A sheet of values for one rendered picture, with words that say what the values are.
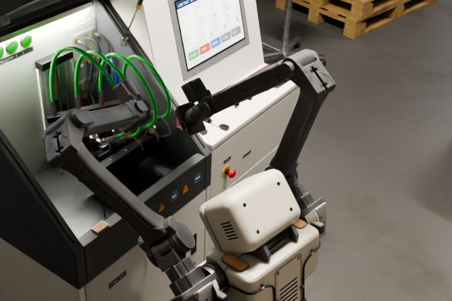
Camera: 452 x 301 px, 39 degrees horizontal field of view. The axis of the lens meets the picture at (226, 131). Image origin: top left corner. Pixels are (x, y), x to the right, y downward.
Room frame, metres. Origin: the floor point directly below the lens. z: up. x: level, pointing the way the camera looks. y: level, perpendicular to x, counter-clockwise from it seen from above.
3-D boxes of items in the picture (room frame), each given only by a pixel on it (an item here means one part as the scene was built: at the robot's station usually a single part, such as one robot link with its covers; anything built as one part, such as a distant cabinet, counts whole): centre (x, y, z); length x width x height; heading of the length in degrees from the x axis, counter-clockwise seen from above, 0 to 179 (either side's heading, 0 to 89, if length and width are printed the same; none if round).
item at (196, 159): (1.73, 0.27, 0.87); 0.62 x 0.04 x 0.16; 146
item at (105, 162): (1.96, 0.39, 0.91); 0.34 x 0.10 x 0.15; 146
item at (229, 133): (2.36, -0.06, 0.96); 0.70 x 0.22 x 0.03; 146
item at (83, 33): (2.21, 0.54, 1.20); 0.13 x 0.03 x 0.31; 146
